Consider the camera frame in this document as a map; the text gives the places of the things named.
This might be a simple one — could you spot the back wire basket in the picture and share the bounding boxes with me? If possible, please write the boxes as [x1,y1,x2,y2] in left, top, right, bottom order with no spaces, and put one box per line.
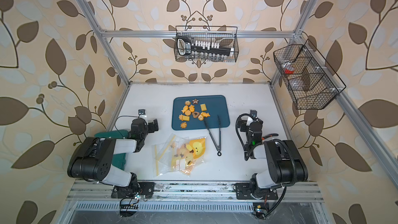
[174,25,239,63]

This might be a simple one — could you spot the brown heart cookie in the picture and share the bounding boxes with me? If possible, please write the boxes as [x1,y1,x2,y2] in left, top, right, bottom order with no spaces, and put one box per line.
[192,112,200,118]

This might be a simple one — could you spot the wire basket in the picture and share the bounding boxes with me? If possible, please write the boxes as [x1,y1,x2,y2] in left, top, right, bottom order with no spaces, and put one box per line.
[273,39,346,110]
[174,25,239,63]

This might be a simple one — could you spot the clear zip bag yellow strip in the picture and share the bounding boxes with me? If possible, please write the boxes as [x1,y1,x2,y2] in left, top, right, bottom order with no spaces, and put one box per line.
[152,134,178,177]

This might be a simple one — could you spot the black tongs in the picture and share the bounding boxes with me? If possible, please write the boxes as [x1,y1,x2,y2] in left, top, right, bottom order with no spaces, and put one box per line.
[203,114,223,156]

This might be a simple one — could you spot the yellow square cookie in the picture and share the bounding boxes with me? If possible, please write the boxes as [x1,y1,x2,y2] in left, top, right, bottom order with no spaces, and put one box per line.
[201,104,207,112]

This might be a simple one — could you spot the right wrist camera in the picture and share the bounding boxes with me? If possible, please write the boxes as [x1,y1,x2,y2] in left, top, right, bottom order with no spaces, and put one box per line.
[249,110,257,120]

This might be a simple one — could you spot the right wire basket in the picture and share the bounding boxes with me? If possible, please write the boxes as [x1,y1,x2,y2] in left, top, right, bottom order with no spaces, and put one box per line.
[273,39,346,110]

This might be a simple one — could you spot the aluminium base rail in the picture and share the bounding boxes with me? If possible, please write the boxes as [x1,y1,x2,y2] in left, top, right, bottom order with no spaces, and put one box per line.
[66,180,324,203]

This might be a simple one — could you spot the teal tray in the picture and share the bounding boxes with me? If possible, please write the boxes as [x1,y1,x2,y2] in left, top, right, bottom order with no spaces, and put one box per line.
[172,95,230,131]

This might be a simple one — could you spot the red item in basket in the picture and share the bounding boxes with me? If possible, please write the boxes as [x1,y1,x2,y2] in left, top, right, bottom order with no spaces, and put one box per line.
[284,67,294,75]

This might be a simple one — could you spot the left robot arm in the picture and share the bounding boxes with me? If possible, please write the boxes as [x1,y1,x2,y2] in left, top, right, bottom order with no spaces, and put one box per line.
[67,118,159,187]

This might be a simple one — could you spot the orange cookie cluster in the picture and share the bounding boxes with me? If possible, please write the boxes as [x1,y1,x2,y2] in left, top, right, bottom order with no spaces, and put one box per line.
[179,105,195,121]

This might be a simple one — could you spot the green box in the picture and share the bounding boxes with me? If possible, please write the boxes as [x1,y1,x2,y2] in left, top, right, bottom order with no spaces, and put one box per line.
[94,130,129,170]

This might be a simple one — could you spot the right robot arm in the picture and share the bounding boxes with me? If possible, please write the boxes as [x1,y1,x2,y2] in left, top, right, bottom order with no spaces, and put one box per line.
[236,117,308,198]

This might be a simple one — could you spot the clear duck zip bag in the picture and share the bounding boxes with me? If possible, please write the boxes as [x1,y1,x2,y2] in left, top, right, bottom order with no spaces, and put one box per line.
[167,137,206,176]

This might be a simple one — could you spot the orange flower cookie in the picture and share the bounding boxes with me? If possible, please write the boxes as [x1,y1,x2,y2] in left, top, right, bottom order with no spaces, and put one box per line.
[180,122,187,129]

